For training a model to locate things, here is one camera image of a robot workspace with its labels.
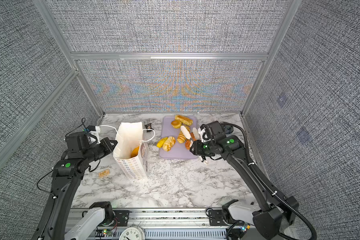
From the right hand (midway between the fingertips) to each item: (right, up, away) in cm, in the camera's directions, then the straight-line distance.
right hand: (194, 148), depth 74 cm
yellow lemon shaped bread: (-19, +1, +20) cm, 28 cm away
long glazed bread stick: (-2, +15, +35) cm, 38 cm away
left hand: (-37, +4, -2) cm, 38 cm away
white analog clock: (-28, -37, -8) cm, 47 cm away
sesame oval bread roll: (-35, -5, +17) cm, 39 cm away
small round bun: (-9, +13, +32) cm, 36 cm away
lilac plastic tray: (-6, +8, +3) cm, 10 cm away
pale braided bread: (-14, 0, +21) cm, 25 cm away
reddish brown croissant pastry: (-2, +1, +24) cm, 24 cm away
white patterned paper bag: (-34, +6, +5) cm, 35 cm away
